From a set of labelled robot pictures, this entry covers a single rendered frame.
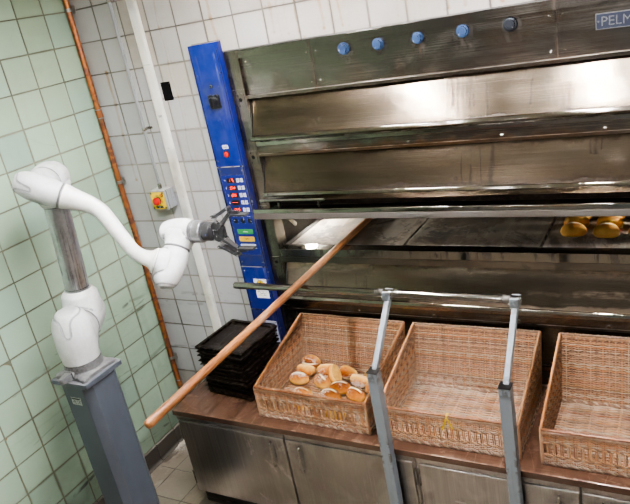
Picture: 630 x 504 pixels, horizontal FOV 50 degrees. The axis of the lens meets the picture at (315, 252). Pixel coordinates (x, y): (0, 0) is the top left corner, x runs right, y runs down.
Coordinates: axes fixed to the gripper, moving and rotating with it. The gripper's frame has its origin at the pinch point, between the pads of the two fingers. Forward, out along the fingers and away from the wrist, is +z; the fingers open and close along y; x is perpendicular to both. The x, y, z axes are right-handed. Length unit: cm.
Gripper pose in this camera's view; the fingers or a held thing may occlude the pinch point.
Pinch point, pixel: (248, 231)
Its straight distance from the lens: 253.8
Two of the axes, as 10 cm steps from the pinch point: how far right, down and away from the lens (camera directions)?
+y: 1.8, 9.2, 3.5
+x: -4.6, 4.0, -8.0
